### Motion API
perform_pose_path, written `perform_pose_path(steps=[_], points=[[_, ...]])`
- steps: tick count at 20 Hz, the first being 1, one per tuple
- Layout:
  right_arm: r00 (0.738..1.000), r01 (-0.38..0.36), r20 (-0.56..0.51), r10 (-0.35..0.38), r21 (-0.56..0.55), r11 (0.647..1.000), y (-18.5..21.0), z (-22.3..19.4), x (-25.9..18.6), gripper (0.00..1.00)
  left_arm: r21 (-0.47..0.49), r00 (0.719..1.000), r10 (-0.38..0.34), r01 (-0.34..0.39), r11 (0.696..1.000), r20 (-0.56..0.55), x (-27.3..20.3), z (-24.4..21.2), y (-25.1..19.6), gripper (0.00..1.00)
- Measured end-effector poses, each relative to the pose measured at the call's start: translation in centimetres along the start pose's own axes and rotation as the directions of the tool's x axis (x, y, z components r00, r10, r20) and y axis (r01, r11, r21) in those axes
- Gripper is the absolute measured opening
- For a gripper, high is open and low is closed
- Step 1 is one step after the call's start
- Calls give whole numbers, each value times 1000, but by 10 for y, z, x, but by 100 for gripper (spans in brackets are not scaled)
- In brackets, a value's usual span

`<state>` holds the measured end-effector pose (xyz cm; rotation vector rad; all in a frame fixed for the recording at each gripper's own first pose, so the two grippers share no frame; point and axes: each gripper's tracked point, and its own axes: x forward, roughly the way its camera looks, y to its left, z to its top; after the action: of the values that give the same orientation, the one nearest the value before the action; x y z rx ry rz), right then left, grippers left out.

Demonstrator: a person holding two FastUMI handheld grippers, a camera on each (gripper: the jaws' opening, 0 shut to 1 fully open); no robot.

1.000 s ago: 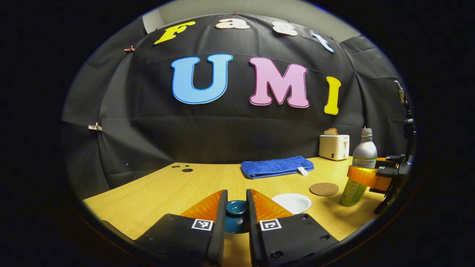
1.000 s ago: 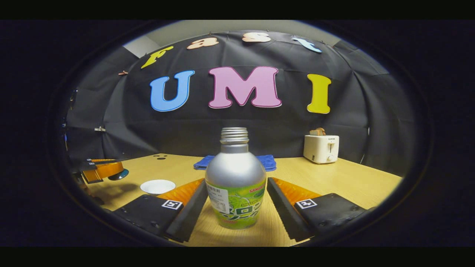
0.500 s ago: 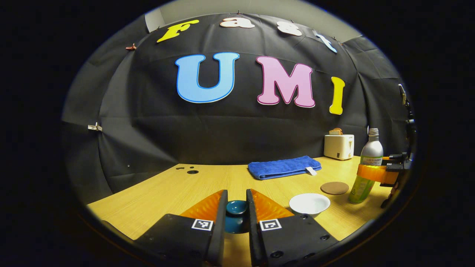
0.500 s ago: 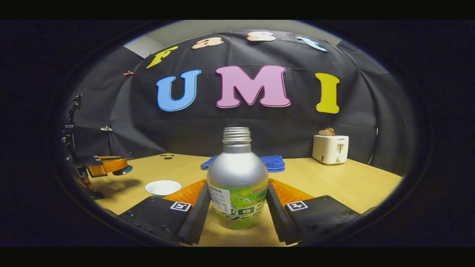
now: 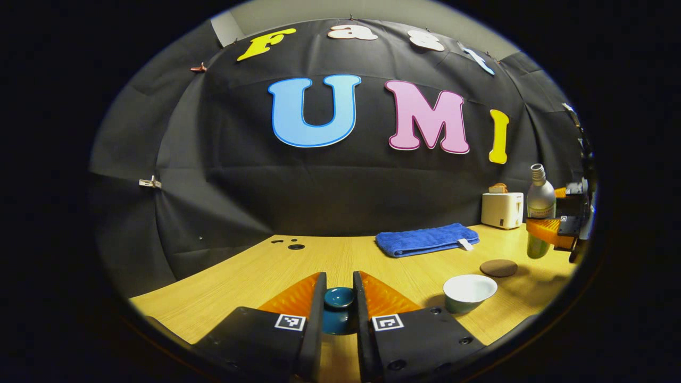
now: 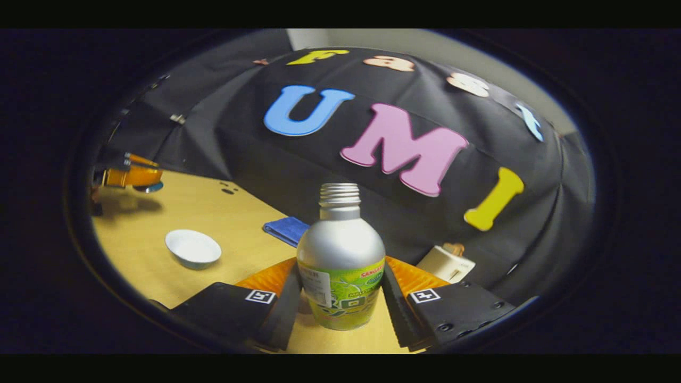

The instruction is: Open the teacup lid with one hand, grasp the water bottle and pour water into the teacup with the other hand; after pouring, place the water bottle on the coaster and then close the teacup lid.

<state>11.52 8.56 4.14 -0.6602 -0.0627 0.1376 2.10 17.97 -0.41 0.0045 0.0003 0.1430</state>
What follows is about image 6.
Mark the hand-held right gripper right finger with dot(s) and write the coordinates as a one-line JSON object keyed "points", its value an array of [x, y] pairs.
{"points": [[396, 314]]}

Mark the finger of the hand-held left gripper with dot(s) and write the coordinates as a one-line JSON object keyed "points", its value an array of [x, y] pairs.
{"points": [[141, 159], [133, 176]]}

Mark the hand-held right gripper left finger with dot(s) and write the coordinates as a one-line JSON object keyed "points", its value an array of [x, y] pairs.
{"points": [[284, 314]]}

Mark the dark teal teacup lid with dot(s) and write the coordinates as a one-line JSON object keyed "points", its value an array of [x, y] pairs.
{"points": [[149, 187]]}

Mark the silver green-label water bottle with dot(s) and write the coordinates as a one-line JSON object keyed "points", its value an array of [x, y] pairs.
{"points": [[340, 250]]}

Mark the white teacup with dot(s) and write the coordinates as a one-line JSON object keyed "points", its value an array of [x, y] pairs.
{"points": [[192, 249]]}

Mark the silver metal clip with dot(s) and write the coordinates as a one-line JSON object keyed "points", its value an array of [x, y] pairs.
{"points": [[177, 118]]}

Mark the folded blue towel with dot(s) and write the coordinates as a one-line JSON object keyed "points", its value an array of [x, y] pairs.
{"points": [[287, 229]]}

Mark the toast slice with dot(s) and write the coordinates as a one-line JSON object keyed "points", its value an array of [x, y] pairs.
{"points": [[454, 248]]}

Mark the black backdrop cloth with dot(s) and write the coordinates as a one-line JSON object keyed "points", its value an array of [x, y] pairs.
{"points": [[425, 223]]}

